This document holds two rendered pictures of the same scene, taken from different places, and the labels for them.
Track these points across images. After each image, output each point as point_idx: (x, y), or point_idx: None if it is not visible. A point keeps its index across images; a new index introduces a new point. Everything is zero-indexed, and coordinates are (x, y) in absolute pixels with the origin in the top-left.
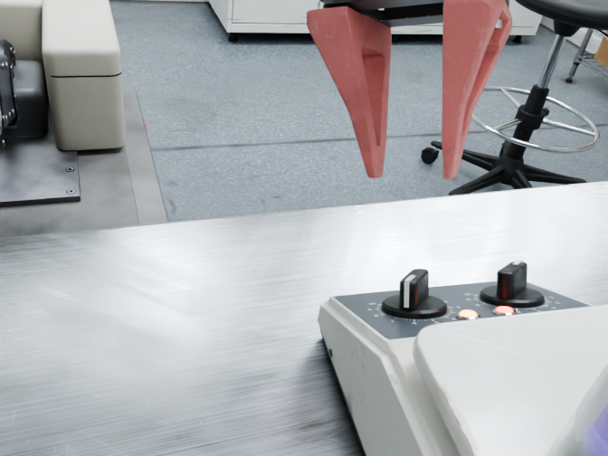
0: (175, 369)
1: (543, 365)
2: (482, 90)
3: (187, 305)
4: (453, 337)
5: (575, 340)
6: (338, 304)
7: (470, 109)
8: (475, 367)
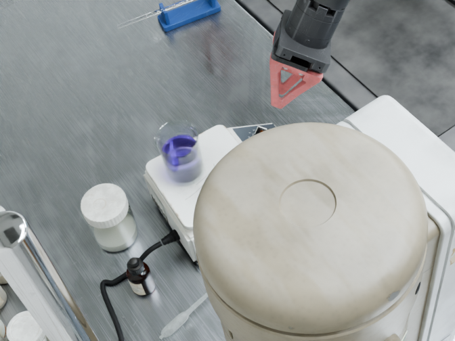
0: (235, 103)
1: (221, 153)
2: (302, 92)
3: (265, 94)
4: (222, 132)
5: None
6: (263, 124)
7: (290, 93)
8: (212, 138)
